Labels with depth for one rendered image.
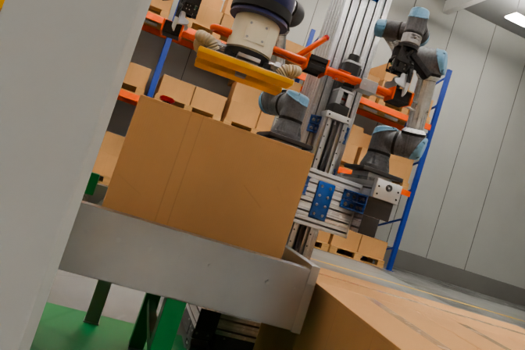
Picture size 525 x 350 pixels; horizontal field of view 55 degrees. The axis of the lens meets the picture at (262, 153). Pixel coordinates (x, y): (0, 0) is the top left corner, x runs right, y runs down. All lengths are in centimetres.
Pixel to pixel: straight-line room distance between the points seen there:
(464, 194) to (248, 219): 1138
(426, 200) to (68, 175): 1175
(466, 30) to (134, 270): 1204
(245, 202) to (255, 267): 23
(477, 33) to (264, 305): 1204
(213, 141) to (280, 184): 26
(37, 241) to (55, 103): 18
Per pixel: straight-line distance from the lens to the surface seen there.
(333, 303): 158
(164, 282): 150
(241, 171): 164
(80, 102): 71
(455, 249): 1292
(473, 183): 1300
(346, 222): 246
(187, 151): 162
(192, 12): 212
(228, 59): 170
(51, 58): 72
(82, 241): 149
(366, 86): 193
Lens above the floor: 79
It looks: 4 degrees up
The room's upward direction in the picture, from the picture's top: 18 degrees clockwise
